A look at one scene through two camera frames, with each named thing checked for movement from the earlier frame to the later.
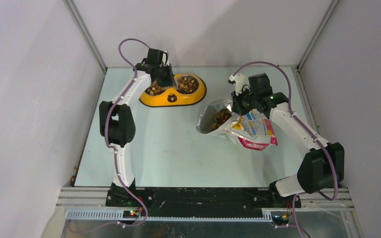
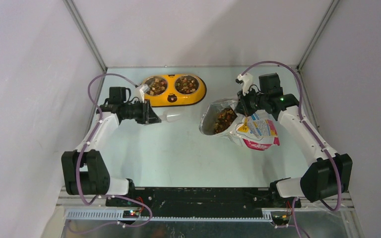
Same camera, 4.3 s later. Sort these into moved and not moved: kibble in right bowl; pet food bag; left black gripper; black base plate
Moved: left black gripper
Not moved: kibble in right bowl; black base plate; pet food bag
